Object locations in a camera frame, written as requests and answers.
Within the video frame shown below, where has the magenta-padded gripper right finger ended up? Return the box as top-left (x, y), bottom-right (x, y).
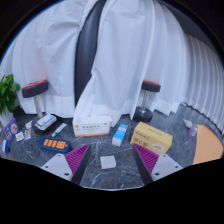
top-left (132, 143), bottom-right (183, 187)

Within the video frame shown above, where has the white and blue flat box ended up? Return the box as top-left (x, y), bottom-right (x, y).
top-left (34, 113), bottom-right (58, 132)

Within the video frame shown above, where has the dark blue power strip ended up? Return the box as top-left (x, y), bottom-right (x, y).
top-left (37, 136), bottom-right (73, 155)

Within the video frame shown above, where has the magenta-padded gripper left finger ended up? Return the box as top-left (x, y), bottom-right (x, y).
top-left (40, 143), bottom-right (92, 186)

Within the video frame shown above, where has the small brownish card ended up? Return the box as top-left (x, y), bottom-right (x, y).
top-left (23, 129), bottom-right (33, 140)

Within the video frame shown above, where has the white pleated curtain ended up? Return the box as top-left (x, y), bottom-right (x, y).
top-left (181, 33), bottom-right (224, 134)

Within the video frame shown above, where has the yellow cardboard box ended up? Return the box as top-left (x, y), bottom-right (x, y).
top-left (129, 121), bottom-right (174, 156)

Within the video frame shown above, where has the white box with orange stripe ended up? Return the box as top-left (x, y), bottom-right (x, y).
top-left (72, 115), bottom-right (114, 138)

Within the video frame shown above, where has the green potted plant, white pot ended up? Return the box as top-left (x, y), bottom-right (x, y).
top-left (0, 73), bottom-right (22, 126)

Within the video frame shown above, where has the white tube with green cap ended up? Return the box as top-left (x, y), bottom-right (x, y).
top-left (51, 122), bottom-right (68, 138)

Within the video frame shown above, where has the black stool with red top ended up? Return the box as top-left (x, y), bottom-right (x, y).
top-left (21, 79), bottom-right (64, 136)
top-left (132, 79), bottom-right (162, 124)

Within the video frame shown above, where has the slim blue and white box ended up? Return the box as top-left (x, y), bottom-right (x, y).
top-left (111, 123), bottom-right (129, 148)

